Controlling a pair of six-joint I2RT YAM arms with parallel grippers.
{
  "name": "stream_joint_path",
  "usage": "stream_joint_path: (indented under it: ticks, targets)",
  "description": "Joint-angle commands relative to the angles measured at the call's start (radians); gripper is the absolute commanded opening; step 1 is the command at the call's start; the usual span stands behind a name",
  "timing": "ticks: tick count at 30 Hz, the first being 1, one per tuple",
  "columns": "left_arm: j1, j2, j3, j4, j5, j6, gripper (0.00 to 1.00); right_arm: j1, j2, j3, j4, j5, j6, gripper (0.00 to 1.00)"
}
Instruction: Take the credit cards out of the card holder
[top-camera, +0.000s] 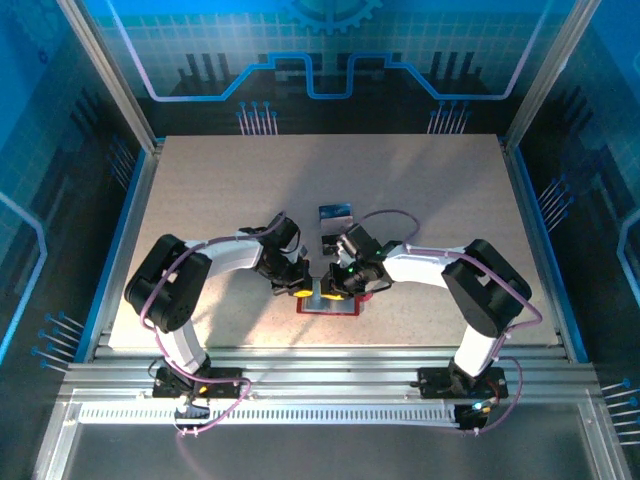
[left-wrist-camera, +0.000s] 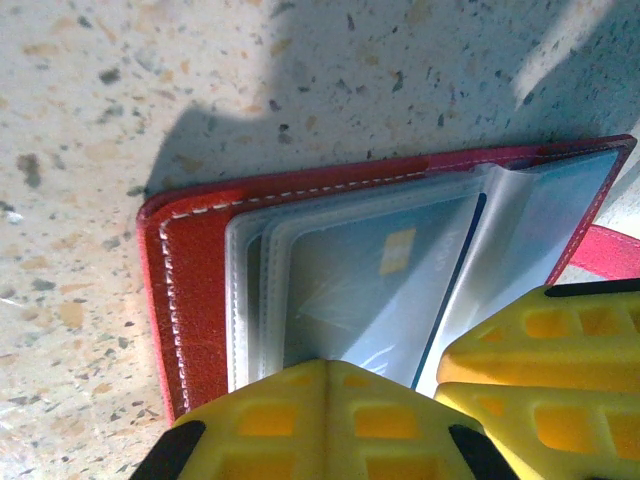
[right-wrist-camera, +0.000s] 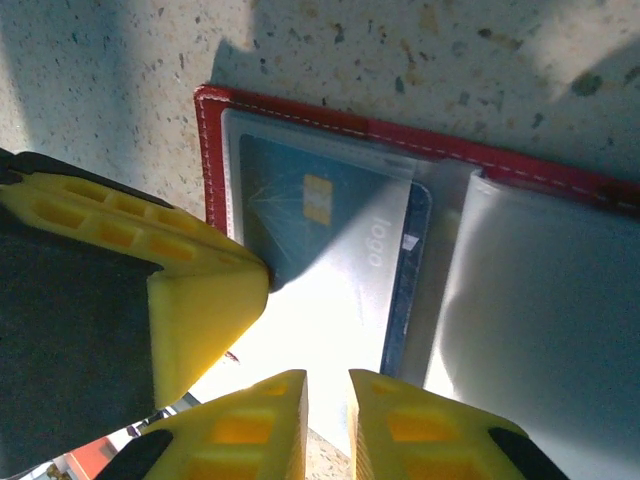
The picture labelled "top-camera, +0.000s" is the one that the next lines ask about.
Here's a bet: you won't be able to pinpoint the aluminium side rail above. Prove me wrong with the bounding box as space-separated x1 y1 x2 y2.
499 134 576 364
82 139 166 361

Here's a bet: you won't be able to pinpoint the aluminium cross rails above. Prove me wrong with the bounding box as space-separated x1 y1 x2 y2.
57 344 601 401

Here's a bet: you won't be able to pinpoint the black white cable connector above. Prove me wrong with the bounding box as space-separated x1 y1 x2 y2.
173 398 211 422

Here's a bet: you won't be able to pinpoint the aluminium frame post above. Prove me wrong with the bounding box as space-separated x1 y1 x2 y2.
501 0 604 151
55 0 160 151

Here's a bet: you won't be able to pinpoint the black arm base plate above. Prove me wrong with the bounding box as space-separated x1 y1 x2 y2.
151 366 245 400
417 366 510 400

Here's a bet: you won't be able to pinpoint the red leather card holder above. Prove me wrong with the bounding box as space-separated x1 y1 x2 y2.
296 291 375 317

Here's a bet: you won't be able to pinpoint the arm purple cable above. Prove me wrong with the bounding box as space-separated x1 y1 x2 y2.
137 209 287 439
355 208 544 437

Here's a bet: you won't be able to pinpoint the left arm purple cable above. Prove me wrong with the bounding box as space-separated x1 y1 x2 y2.
137 209 287 439

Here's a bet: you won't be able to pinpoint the black controller board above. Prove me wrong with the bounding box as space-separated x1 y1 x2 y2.
455 397 501 432

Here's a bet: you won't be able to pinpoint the grey metal shelf plate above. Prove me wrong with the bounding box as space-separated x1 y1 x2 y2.
34 389 631 480

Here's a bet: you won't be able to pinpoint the white slotted cable duct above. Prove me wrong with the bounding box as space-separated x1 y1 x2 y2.
77 403 462 427

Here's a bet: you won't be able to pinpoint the blue edge strip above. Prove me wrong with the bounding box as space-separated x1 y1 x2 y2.
512 144 590 364
73 135 154 363

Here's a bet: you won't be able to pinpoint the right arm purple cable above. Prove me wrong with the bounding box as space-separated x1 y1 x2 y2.
355 208 544 437

